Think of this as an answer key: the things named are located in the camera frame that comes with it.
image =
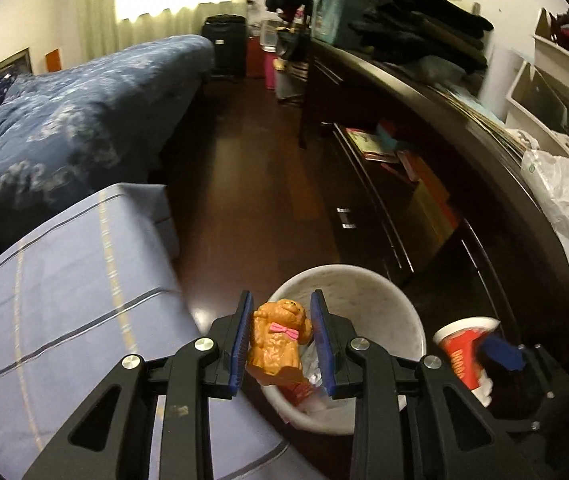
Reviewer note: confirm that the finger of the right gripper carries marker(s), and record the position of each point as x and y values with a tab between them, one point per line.
500	351

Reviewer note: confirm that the dark wooden long dresser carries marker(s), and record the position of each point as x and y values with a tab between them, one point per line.
438	195

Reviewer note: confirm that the dark wooden headboard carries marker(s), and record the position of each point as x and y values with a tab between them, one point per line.
15	65

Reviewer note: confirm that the white plastic trash bin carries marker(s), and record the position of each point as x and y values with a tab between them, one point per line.
379	311

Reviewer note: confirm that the pile of dark clothes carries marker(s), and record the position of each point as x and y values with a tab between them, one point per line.
398	32

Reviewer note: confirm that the blue floral bed duvet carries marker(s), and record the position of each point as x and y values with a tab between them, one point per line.
65	135

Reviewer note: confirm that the white shelf unit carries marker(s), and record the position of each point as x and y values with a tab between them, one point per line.
538	99

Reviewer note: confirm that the black suitcase by window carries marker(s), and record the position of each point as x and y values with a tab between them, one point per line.
229	35

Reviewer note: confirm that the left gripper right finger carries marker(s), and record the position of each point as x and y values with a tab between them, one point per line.
414	419

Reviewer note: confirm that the pink storage box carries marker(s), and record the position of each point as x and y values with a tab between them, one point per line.
270	70

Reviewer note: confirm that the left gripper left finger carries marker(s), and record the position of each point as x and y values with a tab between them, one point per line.
164	401

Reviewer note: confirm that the light blue checked tablecloth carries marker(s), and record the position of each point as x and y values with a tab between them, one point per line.
78	294

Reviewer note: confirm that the orange toy dog figure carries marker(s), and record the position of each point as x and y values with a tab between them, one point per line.
279	329

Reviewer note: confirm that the pale green window curtain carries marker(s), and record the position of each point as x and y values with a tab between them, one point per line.
164	5

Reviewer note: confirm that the red white paper cup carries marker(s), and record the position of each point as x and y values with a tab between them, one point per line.
460	340

